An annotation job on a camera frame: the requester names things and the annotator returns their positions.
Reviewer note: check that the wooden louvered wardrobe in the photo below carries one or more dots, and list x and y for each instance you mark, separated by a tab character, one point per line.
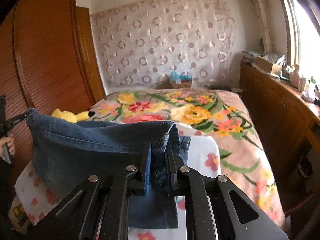
48	58

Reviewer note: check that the blue denim pants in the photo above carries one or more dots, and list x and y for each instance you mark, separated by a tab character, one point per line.
65	154

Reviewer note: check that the wooden side cabinet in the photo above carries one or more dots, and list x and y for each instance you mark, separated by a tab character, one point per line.
288	128

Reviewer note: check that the yellow plush toy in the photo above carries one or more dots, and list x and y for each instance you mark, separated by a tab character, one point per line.
71	117

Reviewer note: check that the cardboard box with blue toy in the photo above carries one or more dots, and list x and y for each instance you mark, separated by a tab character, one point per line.
180	80

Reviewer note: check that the white strawberry print quilt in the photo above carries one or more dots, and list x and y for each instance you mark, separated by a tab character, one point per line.
34	200

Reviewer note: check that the open cardboard box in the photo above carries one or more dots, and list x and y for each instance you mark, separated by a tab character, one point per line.
267	66

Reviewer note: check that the pink bottle on sill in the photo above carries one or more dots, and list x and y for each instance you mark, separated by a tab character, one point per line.
295	76

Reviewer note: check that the floral pink bed blanket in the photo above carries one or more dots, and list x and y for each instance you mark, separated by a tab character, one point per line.
215	113

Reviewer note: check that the circle pattern sheer curtain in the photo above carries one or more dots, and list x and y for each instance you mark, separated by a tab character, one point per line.
148	43

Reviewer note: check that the person's left hand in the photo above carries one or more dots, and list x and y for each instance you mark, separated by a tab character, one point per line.
8	142

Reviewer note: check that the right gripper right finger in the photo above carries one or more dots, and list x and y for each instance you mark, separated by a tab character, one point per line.
215	208

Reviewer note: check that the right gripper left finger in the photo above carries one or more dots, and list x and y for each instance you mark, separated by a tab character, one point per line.
98	208

